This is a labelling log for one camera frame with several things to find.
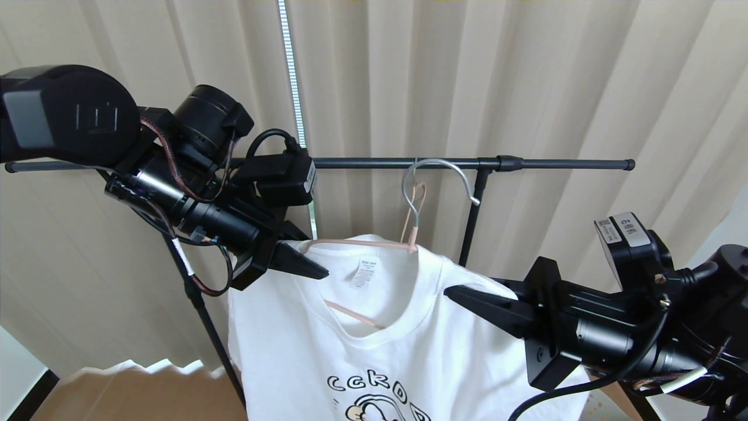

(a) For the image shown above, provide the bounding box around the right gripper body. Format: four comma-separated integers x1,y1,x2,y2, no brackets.
524,256,709,391

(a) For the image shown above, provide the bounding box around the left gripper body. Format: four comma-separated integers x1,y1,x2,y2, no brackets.
105,157,294,291

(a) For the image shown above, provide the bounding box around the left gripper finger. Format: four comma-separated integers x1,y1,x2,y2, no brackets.
279,221,311,242
270,242,329,280

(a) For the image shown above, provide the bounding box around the pink clothes hanger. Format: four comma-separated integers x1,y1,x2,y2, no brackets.
399,157,428,243
298,158,482,331

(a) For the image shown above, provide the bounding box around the white printed t-shirt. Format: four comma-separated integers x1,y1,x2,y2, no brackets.
227,234,591,421

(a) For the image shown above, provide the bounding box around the black clothes rack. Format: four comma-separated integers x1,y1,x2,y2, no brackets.
5,156,636,410

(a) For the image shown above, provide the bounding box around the beige curtain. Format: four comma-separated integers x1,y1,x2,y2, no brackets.
0,0,748,381

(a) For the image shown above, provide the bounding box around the black cable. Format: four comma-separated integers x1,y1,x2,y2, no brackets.
507,263,719,421
244,129,302,161

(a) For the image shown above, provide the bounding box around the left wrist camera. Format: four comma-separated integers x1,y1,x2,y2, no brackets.
231,149,317,208

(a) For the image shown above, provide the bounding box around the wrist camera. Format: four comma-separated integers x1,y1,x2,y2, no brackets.
594,212,719,293
231,149,317,208

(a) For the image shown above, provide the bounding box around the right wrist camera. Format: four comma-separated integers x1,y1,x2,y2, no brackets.
594,212,719,293

